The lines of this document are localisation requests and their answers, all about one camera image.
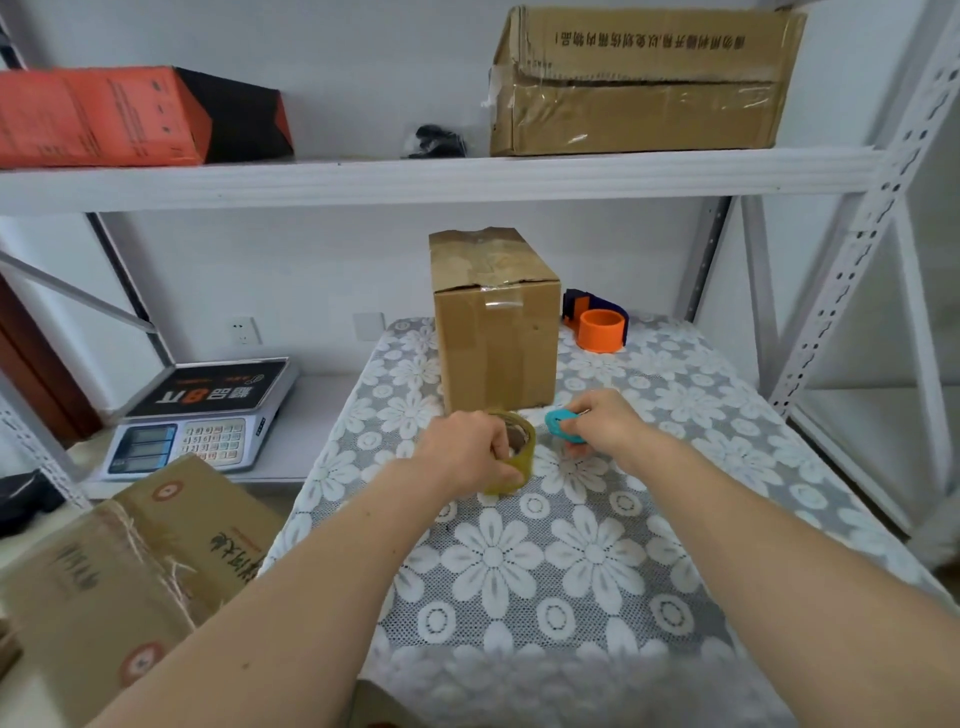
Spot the person's right hand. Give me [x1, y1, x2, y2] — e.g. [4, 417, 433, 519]
[563, 388, 651, 459]

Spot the person's left hand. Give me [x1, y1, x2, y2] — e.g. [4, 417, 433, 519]
[411, 410, 527, 500]

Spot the yellowish packing tape roll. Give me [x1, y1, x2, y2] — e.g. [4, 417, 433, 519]
[480, 410, 538, 497]

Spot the small blue round cutter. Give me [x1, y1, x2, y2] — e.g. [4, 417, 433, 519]
[543, 408, 588, 444]

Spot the person's left forearm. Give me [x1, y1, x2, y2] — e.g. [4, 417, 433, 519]
[87, 457, 481, 728]

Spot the person's right forearm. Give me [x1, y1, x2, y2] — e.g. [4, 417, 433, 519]
[611, 429, 960, 728]

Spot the orange tape dispenser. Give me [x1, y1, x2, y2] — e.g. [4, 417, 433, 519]
[561, 288, 630, 354]

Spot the small brown cardboard box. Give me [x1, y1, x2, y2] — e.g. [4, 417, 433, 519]
[428, 226, 563, 416]

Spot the floral lace tablecloth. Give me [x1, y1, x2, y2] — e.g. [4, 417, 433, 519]
[258, 312, 955, 728]

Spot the electronic weighing scale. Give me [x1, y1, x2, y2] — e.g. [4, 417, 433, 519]
[98, 357, 300, 481]

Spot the black plastic bag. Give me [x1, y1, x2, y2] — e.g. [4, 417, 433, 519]
[403, 124, 468, 160]

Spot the white metal shelving rack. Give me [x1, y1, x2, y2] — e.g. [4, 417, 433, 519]
[0, 0, 960, 571]

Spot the large brown cardboard box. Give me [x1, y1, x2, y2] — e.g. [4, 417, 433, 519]
[489, 5, 807, 158]

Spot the brown printed cardboard carton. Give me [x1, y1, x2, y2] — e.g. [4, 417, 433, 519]
[0, 453, 288, 728]

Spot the black object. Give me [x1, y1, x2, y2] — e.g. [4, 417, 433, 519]
[0, 469, 67, 538]

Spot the orange and black box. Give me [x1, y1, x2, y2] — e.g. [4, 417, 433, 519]
[0, 66, 295, 170]

